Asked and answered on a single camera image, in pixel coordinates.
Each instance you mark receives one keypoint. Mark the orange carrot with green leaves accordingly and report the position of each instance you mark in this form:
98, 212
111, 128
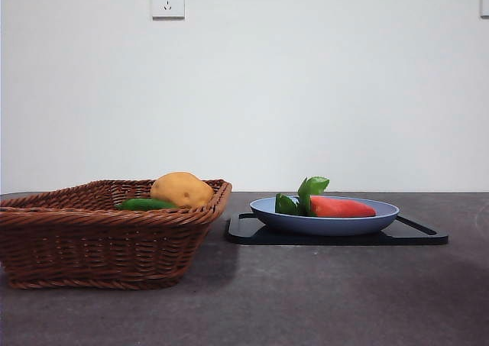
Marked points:
340, 207

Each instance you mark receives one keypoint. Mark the yellow-brown potato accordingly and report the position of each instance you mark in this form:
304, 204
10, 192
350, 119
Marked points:
181, 189

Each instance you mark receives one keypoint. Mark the black rectangular tray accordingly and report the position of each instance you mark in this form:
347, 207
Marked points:
248, 237

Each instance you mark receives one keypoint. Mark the brown wicker basket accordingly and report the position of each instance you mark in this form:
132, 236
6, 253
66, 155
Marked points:
95, 246

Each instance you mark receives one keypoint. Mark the white wall plate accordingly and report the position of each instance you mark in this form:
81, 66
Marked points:
485, 0

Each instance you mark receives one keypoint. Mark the blue round plate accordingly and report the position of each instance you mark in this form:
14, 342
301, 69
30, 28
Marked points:
324, 225

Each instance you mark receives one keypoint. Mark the green pepper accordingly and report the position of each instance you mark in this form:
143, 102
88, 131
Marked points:
145, 204

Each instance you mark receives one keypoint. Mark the white wall socket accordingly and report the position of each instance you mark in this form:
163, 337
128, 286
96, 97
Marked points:
168, 0

